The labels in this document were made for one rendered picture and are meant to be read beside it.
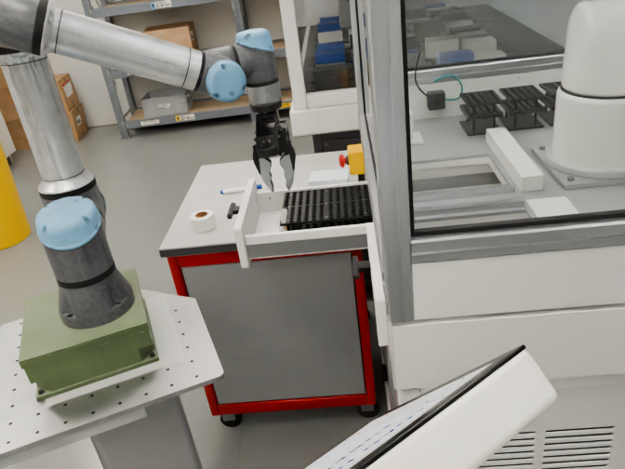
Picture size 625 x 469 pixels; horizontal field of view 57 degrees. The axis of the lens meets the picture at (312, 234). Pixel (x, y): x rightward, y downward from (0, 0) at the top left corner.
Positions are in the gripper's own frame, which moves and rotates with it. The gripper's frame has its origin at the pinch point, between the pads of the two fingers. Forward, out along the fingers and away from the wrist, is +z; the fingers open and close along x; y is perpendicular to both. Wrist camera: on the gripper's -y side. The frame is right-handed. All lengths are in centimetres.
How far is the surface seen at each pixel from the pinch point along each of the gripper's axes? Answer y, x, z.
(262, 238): -8.2, 5.0, 8.8
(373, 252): -26.0, -19.9, 5.2
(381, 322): -41.7, -19.8, 10.5
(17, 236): 178, 191, 88
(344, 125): 84, -16, 15
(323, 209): 1.0, -9.3, 7.8
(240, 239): -10.1, 9.7, 7.4
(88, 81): 410, 220, 47
